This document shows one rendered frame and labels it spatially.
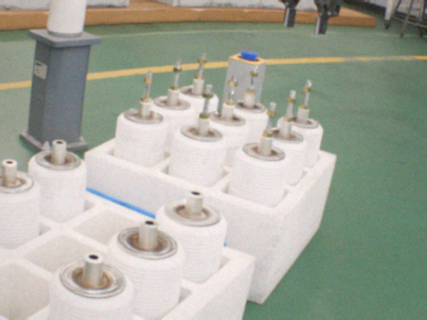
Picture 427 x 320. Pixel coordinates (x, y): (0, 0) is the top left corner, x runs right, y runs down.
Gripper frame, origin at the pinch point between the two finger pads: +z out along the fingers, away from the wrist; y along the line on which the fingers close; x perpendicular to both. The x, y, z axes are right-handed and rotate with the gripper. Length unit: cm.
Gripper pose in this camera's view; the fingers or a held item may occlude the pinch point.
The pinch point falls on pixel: (304, 25)
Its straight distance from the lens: 123.9
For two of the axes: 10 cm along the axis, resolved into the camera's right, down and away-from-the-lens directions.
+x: 6.7, -1.5, 7.3
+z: -1.6, 9.3, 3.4
